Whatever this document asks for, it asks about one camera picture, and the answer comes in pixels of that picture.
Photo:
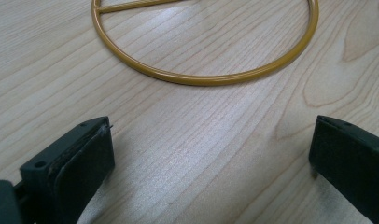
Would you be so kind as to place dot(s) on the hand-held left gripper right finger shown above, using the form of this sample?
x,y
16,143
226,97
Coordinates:
x,y
349,161

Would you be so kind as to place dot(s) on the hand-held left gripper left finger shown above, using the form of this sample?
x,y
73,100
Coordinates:
x,y
75,168

